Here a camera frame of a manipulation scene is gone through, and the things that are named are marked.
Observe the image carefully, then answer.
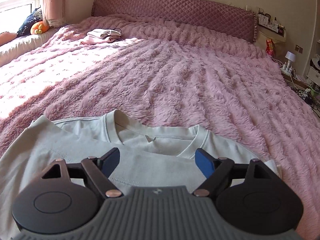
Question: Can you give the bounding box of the pink curtain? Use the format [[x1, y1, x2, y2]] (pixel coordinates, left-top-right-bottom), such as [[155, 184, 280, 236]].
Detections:
[[40, 0, 66, 28]]

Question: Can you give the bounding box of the red snack bag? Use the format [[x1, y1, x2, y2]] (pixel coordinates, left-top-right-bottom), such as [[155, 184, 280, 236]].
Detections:
[[266, 39, 276, 57]]

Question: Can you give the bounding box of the white sweatshirt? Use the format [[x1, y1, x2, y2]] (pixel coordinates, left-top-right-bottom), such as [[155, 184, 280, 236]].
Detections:
[[0, 109, 282, 240]]

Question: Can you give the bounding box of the purple quilted headboard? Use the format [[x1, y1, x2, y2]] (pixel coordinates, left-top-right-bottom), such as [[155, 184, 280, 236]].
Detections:
[[91, 0, 257, 43]]

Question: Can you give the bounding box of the white open shelf unit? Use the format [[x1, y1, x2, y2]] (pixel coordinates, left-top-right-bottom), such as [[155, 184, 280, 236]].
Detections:
[[306, 24, 319, 86]]

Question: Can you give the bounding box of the orange plush toy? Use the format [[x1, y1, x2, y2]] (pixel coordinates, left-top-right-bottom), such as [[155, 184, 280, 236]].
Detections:
[[30, 21, 50, 35]]

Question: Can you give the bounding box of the white window seat cushion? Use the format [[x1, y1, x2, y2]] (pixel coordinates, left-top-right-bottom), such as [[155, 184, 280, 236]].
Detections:
[[0, 28, 59, 67]]

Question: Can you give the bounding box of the white desk calendar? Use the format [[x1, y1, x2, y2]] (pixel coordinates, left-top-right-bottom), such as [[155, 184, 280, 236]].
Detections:
[[258, 14, 269, 27]]

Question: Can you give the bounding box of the green basket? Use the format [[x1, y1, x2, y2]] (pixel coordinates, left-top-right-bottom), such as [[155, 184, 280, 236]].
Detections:
[[309, 87, 320, 99]]

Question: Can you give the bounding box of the white power strip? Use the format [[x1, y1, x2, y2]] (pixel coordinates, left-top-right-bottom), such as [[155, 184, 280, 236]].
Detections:
[[280, 62, 295, 76]]

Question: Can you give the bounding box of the white table lamp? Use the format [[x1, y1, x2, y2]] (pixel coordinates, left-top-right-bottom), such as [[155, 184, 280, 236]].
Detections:
[[285, 51, 296, 70]]

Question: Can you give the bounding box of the folded clothes pile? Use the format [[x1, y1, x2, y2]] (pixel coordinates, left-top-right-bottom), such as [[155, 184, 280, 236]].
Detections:
[[81, 28, 122, 45]]

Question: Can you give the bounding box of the navy blue pillow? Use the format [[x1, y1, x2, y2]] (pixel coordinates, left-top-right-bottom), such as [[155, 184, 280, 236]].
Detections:
[[17, 7, 43, 37]]

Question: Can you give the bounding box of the pink fluffy bed blanket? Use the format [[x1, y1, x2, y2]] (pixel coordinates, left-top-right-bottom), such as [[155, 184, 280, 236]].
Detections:
[[1, 15, 319, 239]]

